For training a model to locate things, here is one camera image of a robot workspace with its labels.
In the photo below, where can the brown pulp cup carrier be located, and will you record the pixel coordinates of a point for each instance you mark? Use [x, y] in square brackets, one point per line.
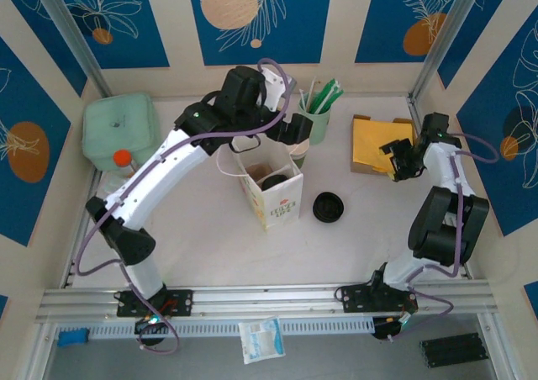
[257, 172]

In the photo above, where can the white paper bag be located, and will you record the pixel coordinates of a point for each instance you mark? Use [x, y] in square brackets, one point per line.
[281, 207]

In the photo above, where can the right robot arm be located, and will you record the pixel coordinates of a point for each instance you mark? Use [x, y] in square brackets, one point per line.
[445, 170]

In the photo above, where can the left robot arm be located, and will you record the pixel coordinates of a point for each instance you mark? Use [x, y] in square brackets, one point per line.
[155, 174]

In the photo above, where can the mint green straw holder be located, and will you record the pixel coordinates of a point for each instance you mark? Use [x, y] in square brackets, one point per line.
[319, 125]

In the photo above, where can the yellow paper napkins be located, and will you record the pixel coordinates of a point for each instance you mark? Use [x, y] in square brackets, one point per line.
[370, 140]

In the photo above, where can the white wrapped straw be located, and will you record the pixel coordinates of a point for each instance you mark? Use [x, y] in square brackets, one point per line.
[313, 92]
[303, 99]

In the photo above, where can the green straw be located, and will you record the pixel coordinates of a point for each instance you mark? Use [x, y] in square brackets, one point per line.
[325, 94]
[332, 99]

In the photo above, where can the black cup lid stack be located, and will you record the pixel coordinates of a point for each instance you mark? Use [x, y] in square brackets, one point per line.
[328, 207]

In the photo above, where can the mint green lunch box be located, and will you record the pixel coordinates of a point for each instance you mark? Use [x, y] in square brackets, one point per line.
[113, 123]

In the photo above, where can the clear bottle with orange cap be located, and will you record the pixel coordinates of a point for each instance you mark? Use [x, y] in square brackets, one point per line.
[122, 158]

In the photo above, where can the black ribbed block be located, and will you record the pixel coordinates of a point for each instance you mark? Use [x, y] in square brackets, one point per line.
[454, 350]

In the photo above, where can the white blue plastic packet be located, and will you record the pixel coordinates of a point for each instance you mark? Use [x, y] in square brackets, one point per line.
[260, 340]

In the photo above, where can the blue plastic piece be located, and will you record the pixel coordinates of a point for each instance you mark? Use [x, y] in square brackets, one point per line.
[72, 338]

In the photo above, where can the aluminium side rail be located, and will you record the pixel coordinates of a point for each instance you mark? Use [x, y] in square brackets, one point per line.
[441, 186]
[69, 270]

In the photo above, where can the aluminium frame post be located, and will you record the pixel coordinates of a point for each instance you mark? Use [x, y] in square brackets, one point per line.
[72, 35]
[449, 35]

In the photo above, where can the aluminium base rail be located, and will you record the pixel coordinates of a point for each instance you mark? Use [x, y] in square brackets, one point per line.
[273, 298]

